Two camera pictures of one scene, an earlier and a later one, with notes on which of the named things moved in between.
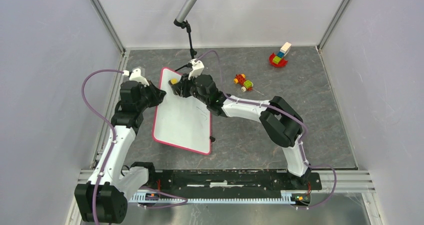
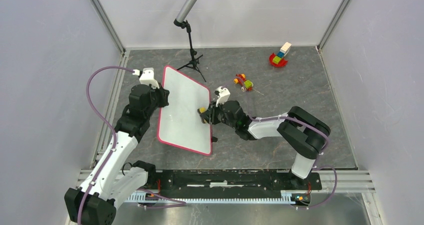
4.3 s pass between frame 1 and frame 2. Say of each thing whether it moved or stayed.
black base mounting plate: stayed
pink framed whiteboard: stayed
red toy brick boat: stayed
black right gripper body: moved
